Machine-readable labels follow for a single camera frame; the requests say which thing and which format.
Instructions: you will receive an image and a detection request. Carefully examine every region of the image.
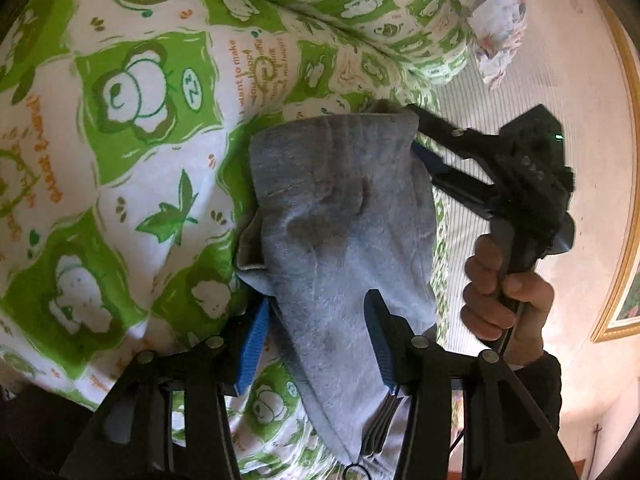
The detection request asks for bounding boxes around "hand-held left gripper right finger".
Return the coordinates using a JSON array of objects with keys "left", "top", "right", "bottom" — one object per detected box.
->
[{"left": 363, "top": 289, "right": 577, "bottom": 480}]

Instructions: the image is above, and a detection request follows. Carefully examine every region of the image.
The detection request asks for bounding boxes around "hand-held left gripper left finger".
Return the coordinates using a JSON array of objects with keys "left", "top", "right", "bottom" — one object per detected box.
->
[{"left": 60, "top": 300, "right": 274, "bottom": 480}]

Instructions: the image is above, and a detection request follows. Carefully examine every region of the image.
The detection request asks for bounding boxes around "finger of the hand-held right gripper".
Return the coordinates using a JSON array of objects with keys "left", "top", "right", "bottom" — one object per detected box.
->
[
  {"left": 410, "top": 140, "right": 501, "bottom": 222},
  {"left": 406, "top": 103, "right": 502, "bottom": 162}
]

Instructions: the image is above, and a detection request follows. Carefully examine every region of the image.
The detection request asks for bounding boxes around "person's right forearm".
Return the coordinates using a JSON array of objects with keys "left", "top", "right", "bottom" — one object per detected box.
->
[{"left": 502, "top": 351, "right": 564, "bottom": 433}]

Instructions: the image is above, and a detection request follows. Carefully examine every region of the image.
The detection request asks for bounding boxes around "person's right hand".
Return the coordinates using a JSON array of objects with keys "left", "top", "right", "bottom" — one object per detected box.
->
[{"left": 462, "top": 234, "right": 557, "bottom": 367}]

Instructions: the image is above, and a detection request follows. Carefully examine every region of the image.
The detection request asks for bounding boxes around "white striped quilt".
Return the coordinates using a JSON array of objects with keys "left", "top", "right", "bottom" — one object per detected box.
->
[{"left": 430, "top": 55, "right": 556, "bottom": 351}]

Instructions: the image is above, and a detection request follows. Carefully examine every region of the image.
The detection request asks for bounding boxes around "gold framed picture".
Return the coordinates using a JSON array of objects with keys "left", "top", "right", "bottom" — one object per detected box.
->
[{"left": 591, "top": 2, "right": 640, "bottom": 345}]

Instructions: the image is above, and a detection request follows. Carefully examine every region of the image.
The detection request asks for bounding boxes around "floral pillow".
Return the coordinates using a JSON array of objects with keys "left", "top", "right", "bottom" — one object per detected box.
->
[{"left": 439, "top": 0, "right": 532, "bottom": 92}]

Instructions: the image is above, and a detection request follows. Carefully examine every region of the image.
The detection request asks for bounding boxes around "green printed blanket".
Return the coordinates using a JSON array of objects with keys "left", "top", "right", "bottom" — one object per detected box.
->
[{"left": 0, "top": 0, "right": 483, "bottom": 480}]

